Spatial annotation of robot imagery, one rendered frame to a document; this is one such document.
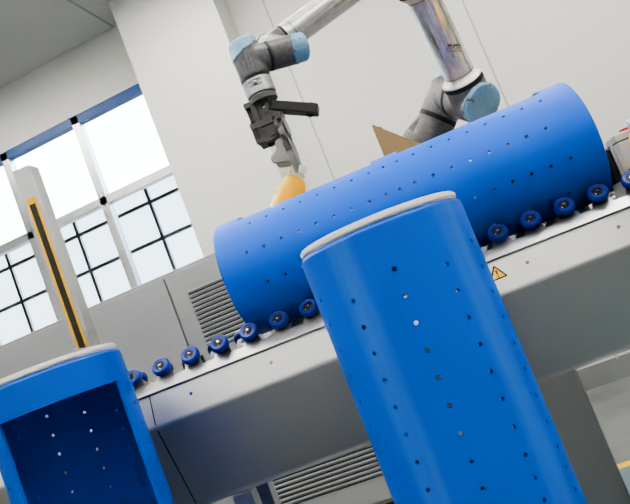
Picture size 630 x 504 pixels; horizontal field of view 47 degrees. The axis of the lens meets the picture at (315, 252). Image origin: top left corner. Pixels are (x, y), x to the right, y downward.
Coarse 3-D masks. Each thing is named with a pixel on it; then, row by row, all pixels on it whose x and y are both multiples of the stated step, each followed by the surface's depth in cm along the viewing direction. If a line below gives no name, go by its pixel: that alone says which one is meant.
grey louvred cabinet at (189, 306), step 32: (160, 288) 355; (192, 288) 351; (224, 288) 346; (96, 320) 364; (128, 320) 360; (160, 320) 355; (192, 320) 351; (224, 320) 346; (0, 352) 378; (32, 352) 373; (64, 352) 369; (128, 352) 359; (160, 352) 355; (288, 480) 338; (320, 480) 334; (352, 480) 330; (384, 480) 326
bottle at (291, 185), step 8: (288, 176) 175; (296, 176) 175; (304, 176) 176; (280, 184) 175; (288, 184) 174; (296, 184) 174; (304, 184) 176; (280, 192) 174; (288, 192) 173; (296, 192) 174; (280, 200) 174
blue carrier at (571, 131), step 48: (576, 96) 156; (432, 144) 163; (480, 144) 157; (528, 144) 154; (576, 144) 153; (336, 192) 164; (384, 192) 160; (432, 192) 157; (480, 192) 156; (528, 192) 156; (576, 192) 157; (240, 240) 165; (288, 240) 162; (480, 240) 163; (240, 288) 163; (288, 288) 163
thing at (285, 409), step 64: (512, 256) 156; (576, 256) 152; (512, 320) 155; (576, 320) 155; (192, 384) 166; (256, 384) 162; (320, 384) 160; (192, 448) 166; (256, 448) 165; (320, 448) 165
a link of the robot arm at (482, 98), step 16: (400, 0) 190; (416, 0) 187; (432, 0) 188; (416, 16) 191; (432, 16) 189; (448, 16) 192; (432, 32) 192; (448, 32) 192; (432, 48) 196; (448, 48) 194; (464, 48) 196; (448, 64) 196; (464, 64) 197; (448, 80) 200; (464, 80) 198; (480, 80) 198; (448, 96) 202; (464, 96) 199; (480, 96) 198; (496, 96) 200; (448, 112) 210; (464, 112) 201; (480, 112) 200
